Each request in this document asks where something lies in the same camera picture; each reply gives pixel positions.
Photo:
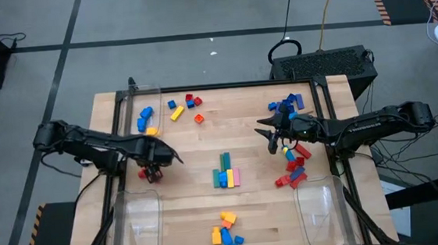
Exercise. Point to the small orange plastic brick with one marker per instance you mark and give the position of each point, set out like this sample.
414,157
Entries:
226,224
199,118

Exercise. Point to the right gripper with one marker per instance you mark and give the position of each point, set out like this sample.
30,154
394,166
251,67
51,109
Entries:
301,127

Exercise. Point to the pink long wooden block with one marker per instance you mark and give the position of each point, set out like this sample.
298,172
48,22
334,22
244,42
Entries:
236,176

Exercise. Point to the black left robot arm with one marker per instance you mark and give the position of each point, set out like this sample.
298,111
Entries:
87,142

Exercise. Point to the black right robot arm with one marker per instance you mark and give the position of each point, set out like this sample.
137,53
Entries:
368,126

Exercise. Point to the teal long wooden block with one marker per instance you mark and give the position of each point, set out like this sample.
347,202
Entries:
227,161

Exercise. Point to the green long wooden block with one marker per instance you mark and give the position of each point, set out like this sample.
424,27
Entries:
216,178
222,162

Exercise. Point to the small red plastic brick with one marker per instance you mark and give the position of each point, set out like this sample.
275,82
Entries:
198,101
300,161
189,97

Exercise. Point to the black perforated computer case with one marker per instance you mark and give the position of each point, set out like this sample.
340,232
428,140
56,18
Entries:
322,67

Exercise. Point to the yellow long wooden block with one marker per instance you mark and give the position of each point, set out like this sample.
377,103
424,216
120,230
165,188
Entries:
230,178
177,113

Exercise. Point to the red long wooden block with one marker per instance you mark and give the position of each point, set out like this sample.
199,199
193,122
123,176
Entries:
302,151
299,180

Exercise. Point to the black desk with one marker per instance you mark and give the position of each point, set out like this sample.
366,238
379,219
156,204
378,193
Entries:
420,192

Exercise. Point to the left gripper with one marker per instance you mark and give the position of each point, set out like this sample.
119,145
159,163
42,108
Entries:
151,153

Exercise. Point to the small blue plastic brick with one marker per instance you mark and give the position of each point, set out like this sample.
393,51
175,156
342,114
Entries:
190,104
272,105
238,240
171,104

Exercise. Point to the clear plastic bin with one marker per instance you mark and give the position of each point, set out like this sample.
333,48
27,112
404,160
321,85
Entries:
137,230
324,216
135,98

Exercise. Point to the light blue long block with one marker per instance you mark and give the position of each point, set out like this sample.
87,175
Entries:
293,115
290,155

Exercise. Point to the thin plain wooden stick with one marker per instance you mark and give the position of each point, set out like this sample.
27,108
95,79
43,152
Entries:
307,112

